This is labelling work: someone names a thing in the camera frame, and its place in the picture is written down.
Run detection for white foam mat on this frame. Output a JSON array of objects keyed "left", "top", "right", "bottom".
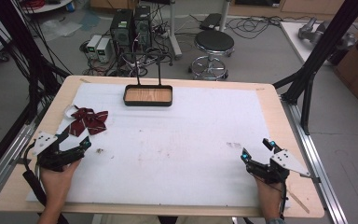
[{"left": 26, "top": 81, "right": 292, "bottom": 209}]

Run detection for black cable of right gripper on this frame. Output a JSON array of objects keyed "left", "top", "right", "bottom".
[{"left": 278, "top": 181, "right": 289, "bottom": 220}]

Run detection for black floor cables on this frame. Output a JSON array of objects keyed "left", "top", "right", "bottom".
[{"left": 225, "top": 14, "right": 282, "bottom": 40}]

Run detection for black metal frame stand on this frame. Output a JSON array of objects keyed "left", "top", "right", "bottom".
[
  {"left": 272, "top": 0, "right": 358, "bottom": 136},
  {"left": 0, "top": 0, "right": 73, "bottom": 188}
]

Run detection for black round stool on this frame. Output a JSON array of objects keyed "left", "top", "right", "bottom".
[{"left": 187, "top": 29, "right": 236, "bottom": 81}]

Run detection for black tray with wooden base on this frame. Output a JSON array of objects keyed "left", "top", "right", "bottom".
[{"left": 120, "top": 50, "right": 174, "bottom": 107}]

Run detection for person's left hand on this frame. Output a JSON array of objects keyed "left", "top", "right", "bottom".
[{"left": 39, "top": 159, "right": 82, "bottom": 207}]

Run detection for person's right hand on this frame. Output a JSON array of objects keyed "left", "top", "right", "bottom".
[{"left": 254, "top": 175, "right": 286, "bottom": 219}]

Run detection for white power supply box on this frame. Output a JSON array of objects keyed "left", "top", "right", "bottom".
[
  {"left": 86, "top": 34, "right": 103, "bottom": 60},
  {"left": 95, "top": 37, "right": 113, "bottom": 63}
]

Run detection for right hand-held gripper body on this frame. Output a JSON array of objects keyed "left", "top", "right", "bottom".
[{"left": 244, "top": 149, "right": 311, "bottom": 185}]

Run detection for black flat device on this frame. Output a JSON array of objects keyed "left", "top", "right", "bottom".
[{"left": 199, "top": 12, "right": 224, "bottom": 32}]

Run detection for grey desk leg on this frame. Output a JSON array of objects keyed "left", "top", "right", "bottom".
[{"left": 167, "top": 0, "right": 184, "bottom": 61}]

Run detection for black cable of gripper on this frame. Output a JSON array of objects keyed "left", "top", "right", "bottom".
[
  {"left": 21, "top": 142, "right": 70, "bottom": 224},
  {"left": 278, "top": 181, "right": 289, "bottom": 220}
]

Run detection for red striped bow tie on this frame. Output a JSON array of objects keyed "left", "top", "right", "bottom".
[{"left": 55, "top": 105, "right": 109, "bottom": 138}]

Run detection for black computer tower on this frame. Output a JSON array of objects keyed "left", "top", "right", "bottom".
[
  {"left": 132, "top": 5, "right": 153, "bottom": 49},
  {"left": 109, "top": 8, "right": 135, "bottom": 49}
]

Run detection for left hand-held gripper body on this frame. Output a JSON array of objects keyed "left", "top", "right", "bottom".
[{"left": 32, "top": 131, "right": 86, "bottom": 173}]

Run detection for tan tape strip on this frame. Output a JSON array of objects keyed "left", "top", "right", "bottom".
[{"left": 286, "top": 189, "right": 310, "bottom": 215}]

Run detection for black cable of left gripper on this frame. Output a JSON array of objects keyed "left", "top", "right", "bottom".
[{"left": 21, "top": 142, "right": 70, "bottom": 224}]

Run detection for aluminium rail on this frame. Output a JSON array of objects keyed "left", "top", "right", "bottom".
[
  {"left": 280, "top": 94, "right": 350, "bottom": 224},
  {"left": 0, "top": 122, "right": 38, "bottom": 213}
]

